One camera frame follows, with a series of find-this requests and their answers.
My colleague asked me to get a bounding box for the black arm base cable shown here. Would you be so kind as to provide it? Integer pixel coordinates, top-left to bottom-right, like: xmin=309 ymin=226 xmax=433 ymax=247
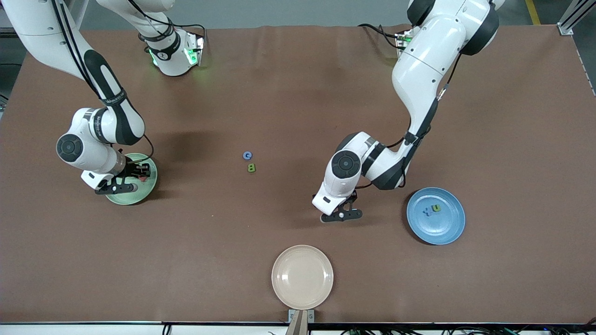
xmin=358 ymin=23 xmax=406 ymax=49
xmin=175 ymin=22 xmax=206 ymax=39

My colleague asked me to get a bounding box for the beige plate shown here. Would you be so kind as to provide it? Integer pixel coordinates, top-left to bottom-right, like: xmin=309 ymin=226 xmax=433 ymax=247
xmin=271 ymin=245 xmax=334 ymax=310

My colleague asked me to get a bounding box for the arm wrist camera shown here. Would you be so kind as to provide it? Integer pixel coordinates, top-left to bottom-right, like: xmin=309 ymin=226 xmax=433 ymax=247
xmin=320 ymin=208 xmax=363 ymax=223
xmin=95 ymin=183 xmax=139 ymax=195

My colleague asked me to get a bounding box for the aluminium frame post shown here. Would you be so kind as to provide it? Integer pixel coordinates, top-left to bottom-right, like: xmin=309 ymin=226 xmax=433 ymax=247
xmin=558 ymin=0 xmax=596 ymax=36

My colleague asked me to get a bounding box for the silver camera mount bracket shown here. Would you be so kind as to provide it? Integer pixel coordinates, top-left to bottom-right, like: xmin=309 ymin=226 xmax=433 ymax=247
xmin=288 ymin=309 xmax=315 ymax=335

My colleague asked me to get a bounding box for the blue plate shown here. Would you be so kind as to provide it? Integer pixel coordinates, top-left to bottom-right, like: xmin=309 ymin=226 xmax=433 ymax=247
xmin=406 ymin=187 xmax=466 ymax=246

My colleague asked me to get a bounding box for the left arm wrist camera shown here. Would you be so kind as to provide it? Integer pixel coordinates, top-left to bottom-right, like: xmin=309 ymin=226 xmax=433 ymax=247
xmin=320 ymin=208 xmax=363 ymax=223

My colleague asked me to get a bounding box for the brown table cover sheet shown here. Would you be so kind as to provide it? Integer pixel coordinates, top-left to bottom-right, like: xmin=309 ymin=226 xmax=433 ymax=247
xmin=0 ymin=24 xmax=596 ymax=324

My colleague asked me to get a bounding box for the black right arm base cable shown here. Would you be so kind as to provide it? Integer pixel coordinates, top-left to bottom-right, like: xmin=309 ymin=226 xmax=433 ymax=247
xmin=175 ymin=22 xmax=206 ymax=39

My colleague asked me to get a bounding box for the light green plate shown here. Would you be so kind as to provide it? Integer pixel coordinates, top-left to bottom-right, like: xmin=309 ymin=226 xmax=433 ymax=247
xmin=105 ymin=153 xmax=158 ymax=206

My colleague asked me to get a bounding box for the table edge rail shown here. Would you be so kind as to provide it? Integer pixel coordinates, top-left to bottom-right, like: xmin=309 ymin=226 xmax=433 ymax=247
xmin=0 ymin=321 xmax=596 ymax=335

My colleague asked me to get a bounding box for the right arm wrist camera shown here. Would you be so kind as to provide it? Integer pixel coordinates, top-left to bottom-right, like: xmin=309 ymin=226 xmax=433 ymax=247
xmin=95 ymin=183 xmax=139 ymax=195

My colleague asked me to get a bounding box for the black left arm base cable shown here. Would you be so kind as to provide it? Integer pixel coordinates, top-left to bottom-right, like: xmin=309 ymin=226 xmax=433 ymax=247
xmin=358 ymin=23 xmax=406 ymax=49

